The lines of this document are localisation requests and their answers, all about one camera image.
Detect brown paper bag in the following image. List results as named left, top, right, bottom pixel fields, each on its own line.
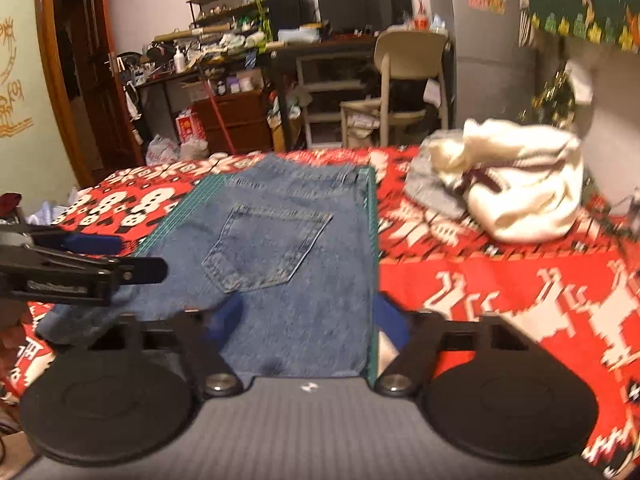
left=270, top=110, right=291, bottom=153

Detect small Christmas tree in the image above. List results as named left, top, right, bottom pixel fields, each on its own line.
left=520, top=67, right=578, bottom=128

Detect grey refrigerator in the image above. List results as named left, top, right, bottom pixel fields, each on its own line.
left=425, top=0, right=533, bottom=133

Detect red patterned blanket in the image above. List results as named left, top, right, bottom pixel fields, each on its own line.
left=0, top=144, right=640, bottom=476

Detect plain white plastic bag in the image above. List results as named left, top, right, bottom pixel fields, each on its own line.
left=179, top=137, right=210, bottom=161

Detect red handled broom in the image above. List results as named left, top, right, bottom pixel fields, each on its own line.
left=197, top=62, right=238, bottom=156

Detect wooden drawer cabinet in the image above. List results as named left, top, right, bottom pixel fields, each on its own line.
left=192, top=90, right=273, bottom=153

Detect white plastic drawer unit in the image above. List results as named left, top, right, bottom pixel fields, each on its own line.
left=296, top=52, right=373, bottom=148

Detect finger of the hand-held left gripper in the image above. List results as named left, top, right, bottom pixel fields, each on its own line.
left=0, top=225, right=125, bottom=257
left=107, top=257, right=169, bottom=285

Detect cream sweater with maroon stripes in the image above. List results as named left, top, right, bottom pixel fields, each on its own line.
left=427, top=117, right=586, bottom=243

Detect grey knit garment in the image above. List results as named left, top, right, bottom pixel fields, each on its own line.
left=404, top=130, right=468, bottom=221

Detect brown cardboard tube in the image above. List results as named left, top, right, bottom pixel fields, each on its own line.
left=154, top=24, right=236, bottom=43

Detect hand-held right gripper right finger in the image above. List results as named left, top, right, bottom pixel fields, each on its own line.
left=372, top=291, right=541, bottom=396

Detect green cutting mat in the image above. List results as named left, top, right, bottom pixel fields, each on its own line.
left=135, top=165, right=381, bottom=391

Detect gold wall decal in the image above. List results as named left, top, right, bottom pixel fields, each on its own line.
left=0, top=17, right=35, bottom=140

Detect black monitor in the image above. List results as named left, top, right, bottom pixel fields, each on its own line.
left=316, top=0, right=413, bottom=36

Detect blue jeans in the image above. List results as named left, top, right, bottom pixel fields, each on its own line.
left=35, top=154, right=377, bottom=380

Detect white hanging cloth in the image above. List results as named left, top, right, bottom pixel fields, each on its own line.
left=565, top=59, right=595, bottom=106

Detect beige chair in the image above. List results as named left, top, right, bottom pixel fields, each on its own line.
left=340, top=30, right=451, bottom=148

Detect black computer tower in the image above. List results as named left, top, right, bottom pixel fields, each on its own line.
left=265, top=0, right=318, bottom=36

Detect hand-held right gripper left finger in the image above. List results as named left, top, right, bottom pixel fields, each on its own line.
left=87, top=291, right=246, bottom=396

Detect black desk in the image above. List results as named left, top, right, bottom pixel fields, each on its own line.
left=267, top=35, right=391, bottom=153

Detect wooden door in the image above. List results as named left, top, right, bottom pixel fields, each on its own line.
left=35, top=0, right=146, bottom=188

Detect red carton box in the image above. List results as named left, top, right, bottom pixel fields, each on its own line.
left=175, top=109, right=207, bottom=143

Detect white red printed plastic bag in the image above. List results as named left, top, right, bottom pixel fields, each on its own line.
left=145, top=134, right=181, bottom=166

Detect light blue pouch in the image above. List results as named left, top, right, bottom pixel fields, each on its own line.
left=277, top=27, right=321, bottom=43

